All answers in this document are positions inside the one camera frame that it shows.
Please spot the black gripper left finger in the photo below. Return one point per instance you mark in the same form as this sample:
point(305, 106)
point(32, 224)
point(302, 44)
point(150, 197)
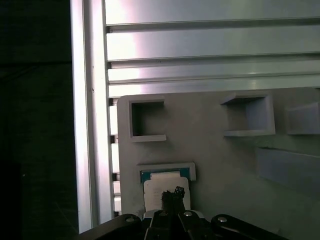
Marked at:
point(112, 227)

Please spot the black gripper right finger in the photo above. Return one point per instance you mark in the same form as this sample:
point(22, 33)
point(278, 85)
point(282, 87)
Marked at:
point(237, 227)

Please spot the silver CPU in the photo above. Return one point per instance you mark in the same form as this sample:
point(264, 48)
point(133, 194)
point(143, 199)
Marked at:
point(155, 195)

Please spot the grey parts rack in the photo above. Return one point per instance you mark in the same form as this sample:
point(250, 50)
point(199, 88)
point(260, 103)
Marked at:
point(225, 162)

